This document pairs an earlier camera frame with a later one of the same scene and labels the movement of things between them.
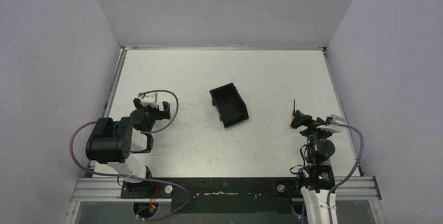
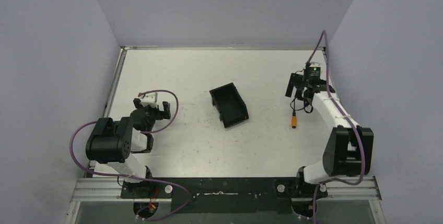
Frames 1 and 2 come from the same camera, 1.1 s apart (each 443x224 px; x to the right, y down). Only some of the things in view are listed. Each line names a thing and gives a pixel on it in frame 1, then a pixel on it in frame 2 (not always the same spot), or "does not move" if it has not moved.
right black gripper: (301, 119) to (299, 81)
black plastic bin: (231, 108) does not move
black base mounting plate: (212, 196) does not move
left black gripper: (152, 108) does not move
